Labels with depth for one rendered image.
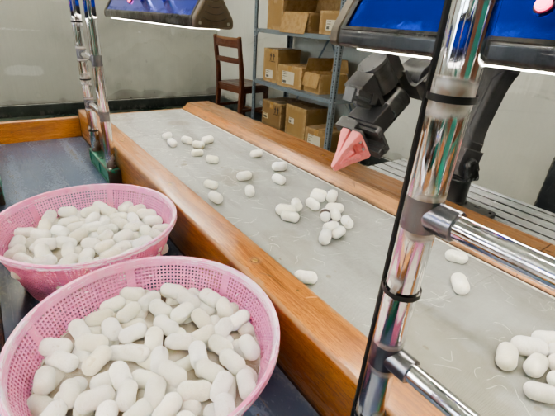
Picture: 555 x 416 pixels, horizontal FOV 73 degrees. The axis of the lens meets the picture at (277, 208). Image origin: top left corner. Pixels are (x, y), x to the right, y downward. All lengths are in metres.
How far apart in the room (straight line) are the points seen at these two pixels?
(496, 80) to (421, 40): 0.60
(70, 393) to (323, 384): 0.24
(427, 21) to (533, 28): 0.09
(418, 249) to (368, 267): 0.34
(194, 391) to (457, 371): 0.27
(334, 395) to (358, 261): 0.23
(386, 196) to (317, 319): 0.40
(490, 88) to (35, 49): 4.35
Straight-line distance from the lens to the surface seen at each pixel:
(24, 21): 4.76
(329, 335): 0.43
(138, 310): 0.50
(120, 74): 4.94
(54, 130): 1.43
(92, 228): 0.69
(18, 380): 0.46
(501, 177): 2.76
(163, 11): 0.92
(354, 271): 0.57
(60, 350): 0.48
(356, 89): 0.71
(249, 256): 0.53
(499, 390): 0.48
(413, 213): 0.24
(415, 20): 0.41
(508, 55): 0.35
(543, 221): 1.11
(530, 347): 0.52
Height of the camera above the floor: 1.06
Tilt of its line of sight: 26 degrees down
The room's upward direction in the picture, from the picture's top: 4 degrees clockwise
